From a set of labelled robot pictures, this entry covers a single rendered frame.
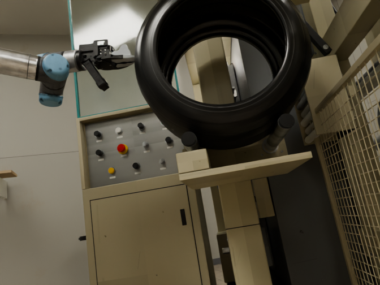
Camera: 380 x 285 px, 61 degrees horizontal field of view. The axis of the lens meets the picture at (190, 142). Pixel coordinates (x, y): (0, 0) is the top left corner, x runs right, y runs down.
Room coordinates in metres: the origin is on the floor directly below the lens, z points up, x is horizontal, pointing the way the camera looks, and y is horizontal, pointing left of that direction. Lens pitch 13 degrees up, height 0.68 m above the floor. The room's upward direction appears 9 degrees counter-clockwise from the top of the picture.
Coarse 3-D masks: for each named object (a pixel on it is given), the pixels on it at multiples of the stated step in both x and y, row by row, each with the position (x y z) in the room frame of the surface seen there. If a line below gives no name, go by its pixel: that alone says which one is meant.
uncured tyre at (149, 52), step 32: (160, 0) 0.91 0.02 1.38; (192, 0) 0.99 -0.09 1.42; (224, 0) 1.02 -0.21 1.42; (256, 0) 0.98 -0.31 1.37; (288, 0) 0.87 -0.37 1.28; (160, 32) 0.89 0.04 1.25; (192, 32) 1.13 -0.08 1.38; (224, 32) 1.13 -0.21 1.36; (256, 32) 1.12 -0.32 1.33; (288, 32) 0.85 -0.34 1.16; (160, 64) 1.13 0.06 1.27; (288, 64) 0.85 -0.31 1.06; (160, 96) 0.89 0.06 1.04; (256, 96) 0.86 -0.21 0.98; (288, 96) 0.87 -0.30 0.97; (192, 128) 0.91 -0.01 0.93; (224, 128) 0.89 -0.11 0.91; (256, 128) 0.91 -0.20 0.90
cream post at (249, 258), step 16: (208, 48) 1.25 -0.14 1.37; (208, 64) 1.25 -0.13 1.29; (224, 64) 1.24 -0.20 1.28; (208, 80) 1.25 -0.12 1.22; (224, 80) 1.25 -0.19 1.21; (208, 96) 1.25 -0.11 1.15; (224, 96) 1.25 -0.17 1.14; (224, 192) 1.25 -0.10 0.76; (240, 192) 1.25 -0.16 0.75; (224, 208) 1.25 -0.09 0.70; (240, 208) 1.25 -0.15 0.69; (256, 208) 1.25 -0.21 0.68; (240, 224) 1.25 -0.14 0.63; (256, 224) 1.24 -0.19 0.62; (240, 240) 1.25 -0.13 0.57; (256, 240) 1.25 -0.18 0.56; (240, 256) 1.25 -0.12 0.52; (256, 256) 1.25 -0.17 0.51; (240, 272) 1.25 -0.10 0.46; (256, 272) 1.25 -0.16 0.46
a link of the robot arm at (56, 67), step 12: (0, 48) 0.81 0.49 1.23; (0, 60) 0.80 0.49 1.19; (12, 60) 0.82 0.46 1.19; (24, 60) 0.83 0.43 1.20; (36, 60) 0.85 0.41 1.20; (48, 60) 0.85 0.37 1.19; (60, 60) 0.86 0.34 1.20; (0, 72) 0.83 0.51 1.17; (12, 72) 0.84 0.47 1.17; (24, 72) 0.85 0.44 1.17; (36, 72) 0.86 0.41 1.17; (48, 72) 0.85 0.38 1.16; (60, 72) 0.86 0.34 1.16; (48, 84) 0.92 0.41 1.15; (60, 84) 0.92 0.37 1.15
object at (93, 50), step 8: (96, 40) 0.97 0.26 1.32; (104, 40) 0.97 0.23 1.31; (80, 48) 1.00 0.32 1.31; (88, 48) 0.99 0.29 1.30; (96, 48) 0.97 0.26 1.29; (104, 48) 0.98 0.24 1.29; (112, 48) 1.01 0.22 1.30; (80, 56) 0.99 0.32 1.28; (88, 56) 1.00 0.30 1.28; (96, 56) 0.98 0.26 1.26; (80, 64) 0.99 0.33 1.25; (96, 64) 0.99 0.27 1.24; (104, 64) 1.00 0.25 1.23; (112, 64) 1.01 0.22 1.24
